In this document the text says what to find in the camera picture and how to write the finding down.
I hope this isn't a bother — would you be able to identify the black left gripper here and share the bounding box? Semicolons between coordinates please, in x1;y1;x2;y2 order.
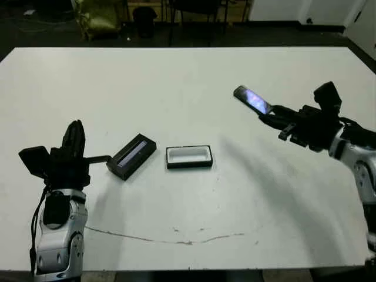
43;120;114;192

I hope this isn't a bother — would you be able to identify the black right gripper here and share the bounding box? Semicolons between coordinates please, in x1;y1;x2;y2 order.
258;105;345;153

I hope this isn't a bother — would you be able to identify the black box lid with picture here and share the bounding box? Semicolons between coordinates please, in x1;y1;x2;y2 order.
105;133;157;181

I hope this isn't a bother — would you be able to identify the black box base white insert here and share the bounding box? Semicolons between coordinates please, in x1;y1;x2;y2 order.
166;144;214;170

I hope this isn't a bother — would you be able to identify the yellow-green plastic bag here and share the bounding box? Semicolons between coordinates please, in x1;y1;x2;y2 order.
73;0;121;41

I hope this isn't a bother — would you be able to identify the black trash bin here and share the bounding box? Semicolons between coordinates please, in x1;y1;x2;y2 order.
132;6;156;38

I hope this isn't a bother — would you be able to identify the black office chair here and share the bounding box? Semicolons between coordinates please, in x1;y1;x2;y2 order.
169;0;229;47

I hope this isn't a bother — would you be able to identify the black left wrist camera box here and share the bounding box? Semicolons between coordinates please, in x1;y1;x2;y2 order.
18;146;51;179

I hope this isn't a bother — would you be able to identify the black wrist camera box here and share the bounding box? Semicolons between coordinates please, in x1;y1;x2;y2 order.
313;81;343;115
18;146;51;179

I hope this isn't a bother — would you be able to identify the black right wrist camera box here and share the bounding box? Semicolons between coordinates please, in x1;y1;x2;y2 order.
313;81;343;115

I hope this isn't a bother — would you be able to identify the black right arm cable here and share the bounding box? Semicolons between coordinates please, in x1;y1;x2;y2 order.
337;116;376;133

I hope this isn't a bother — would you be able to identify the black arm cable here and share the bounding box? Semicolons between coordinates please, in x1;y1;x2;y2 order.
29;187;48;274
337;116;376;133

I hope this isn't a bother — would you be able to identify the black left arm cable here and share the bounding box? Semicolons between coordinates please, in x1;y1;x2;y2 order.
29;187;48;274

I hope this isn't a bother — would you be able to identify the thin light floor cable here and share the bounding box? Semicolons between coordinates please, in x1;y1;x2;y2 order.
0;16;77;32

